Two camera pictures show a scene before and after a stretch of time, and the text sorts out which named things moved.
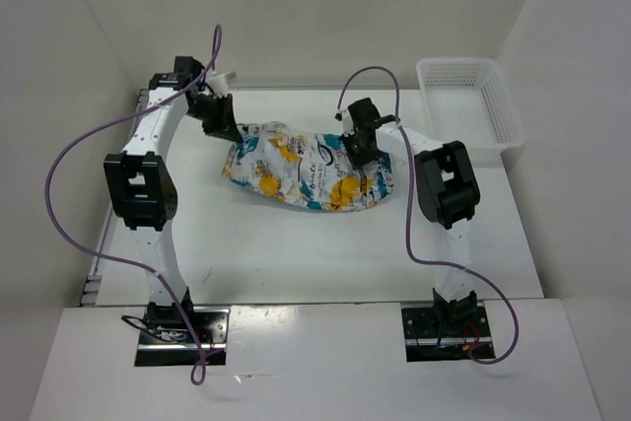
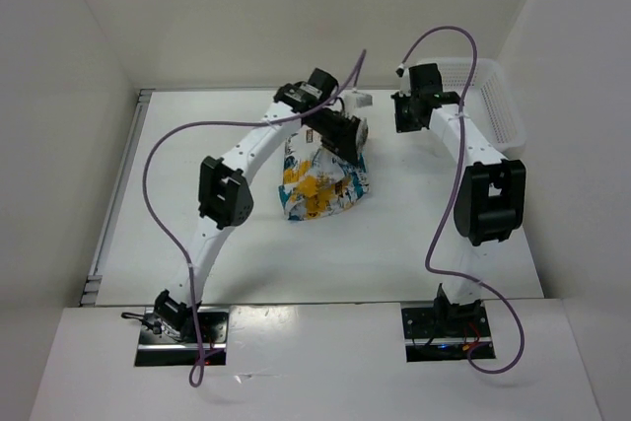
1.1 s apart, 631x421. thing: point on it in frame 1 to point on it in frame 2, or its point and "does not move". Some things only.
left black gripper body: (215, 113) to (335, 130)
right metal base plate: (425, 343) does not move
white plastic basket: (467, 100) does not move
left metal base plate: (175, 346) does not move
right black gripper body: (358, 155) to (405, 114)
